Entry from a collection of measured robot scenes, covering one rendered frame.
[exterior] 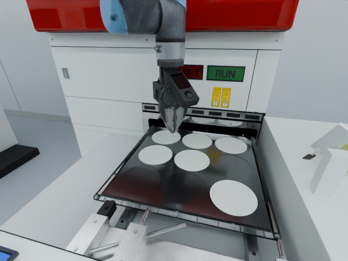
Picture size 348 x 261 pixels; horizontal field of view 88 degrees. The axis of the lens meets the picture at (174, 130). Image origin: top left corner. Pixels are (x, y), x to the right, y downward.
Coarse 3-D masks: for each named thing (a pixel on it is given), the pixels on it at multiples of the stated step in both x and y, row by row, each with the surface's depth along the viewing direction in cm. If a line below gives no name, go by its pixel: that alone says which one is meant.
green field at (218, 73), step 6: (210, 72) 60; (216, 72) 59; (222, 72) 59; (228, 72) 58; (234, 72) 58; (240, 72) 57; (210, 78) 61; (216, 78) 60; (222, 78) 60; (228, 78) 59; (234, 78) 59; (240, 78) 58
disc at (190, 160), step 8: (184, 152) 54; (192, 152) 54; (200, 152) 54; (176, 160) 51; (184, 160) 51; (192, 160) 51; (200, 160) 51; (208, 160) 51; (184, 168) 48; (192, 168) 48; (200, 168) 48
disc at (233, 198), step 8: (216, 184) 43; (224, 184) 43; (232, 184) 43; (240, 184) 43; (216, 192) 40; (224, 192) 40; (232, 192) 40; (240, 192) 40; (248, 192) 40; (216, 200) 38; (224, 200) 38; (232, 200) 38; (240, 200) 38; (248, 200) 38; (256, 200) 38; (224, 208) 37; (232, 208) 37; (240, 208) 37; (248, 208) 37
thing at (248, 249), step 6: (246, 240) 36; (252, 240) 36; (246, 246) 36; (252, 246) 35; (246, 252) 35; (252, 252) 34; (258, 252) 34; (246, 258) 35; (252, 258) 33; (258, 258) 33
